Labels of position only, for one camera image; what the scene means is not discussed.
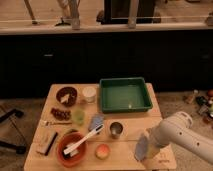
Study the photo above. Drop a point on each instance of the white piece in bowl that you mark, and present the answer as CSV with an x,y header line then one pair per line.
x,y
65,98

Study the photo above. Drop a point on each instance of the dark brown bowl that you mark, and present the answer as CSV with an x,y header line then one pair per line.
x,y
67,90

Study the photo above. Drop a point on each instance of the grey-blue towel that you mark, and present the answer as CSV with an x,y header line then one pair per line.
x,y
141,148

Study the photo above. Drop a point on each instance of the peach fruit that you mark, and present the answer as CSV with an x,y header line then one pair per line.
x,y
102,151

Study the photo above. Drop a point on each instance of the white paper cup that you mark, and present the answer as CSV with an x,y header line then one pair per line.
x,y
89,94

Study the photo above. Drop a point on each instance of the green plastic tray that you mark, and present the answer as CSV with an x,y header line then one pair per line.
x,y
123,95

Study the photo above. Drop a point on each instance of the wooden block eraser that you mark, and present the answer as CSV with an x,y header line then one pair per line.
x,y
46,142

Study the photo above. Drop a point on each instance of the wooden folding table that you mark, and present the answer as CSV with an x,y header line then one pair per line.
x,y
121,156

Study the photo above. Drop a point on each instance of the blue folded cloth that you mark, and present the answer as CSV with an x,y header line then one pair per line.
x,y
96,120

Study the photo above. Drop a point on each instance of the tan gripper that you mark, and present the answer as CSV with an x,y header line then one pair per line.
x,y
151,147

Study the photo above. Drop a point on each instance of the metal cup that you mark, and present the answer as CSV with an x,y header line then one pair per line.
x,y
116,129

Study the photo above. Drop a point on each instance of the metal fork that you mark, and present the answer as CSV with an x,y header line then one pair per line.
x,y
48,123

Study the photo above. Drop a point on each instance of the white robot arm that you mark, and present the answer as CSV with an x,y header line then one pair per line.
x,y
176,129

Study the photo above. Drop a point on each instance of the small green cup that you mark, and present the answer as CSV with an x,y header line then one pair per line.
x,y
78,117

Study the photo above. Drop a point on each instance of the white brush with dark bristles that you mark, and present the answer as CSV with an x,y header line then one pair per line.
x,y
74,146

